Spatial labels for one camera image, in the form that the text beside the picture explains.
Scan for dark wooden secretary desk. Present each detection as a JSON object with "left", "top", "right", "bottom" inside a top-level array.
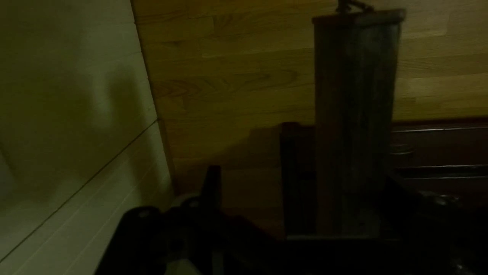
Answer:
[{"left": 279, "top": 118, "right": 488, "bottom": 242}]

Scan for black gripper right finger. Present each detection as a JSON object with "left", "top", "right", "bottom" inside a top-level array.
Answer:
[{"left": 380, "top": 173, "right": 488, "bottom": 275}]

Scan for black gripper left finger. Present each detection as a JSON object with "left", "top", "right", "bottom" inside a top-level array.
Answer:
[{"left": 96, "top": 166, "right": 287, "bottom": 275}]

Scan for tall grey metal box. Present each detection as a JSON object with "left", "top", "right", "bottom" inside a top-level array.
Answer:
[{"left": 311, "top": 0, "right": 407, "bottom": 241}]

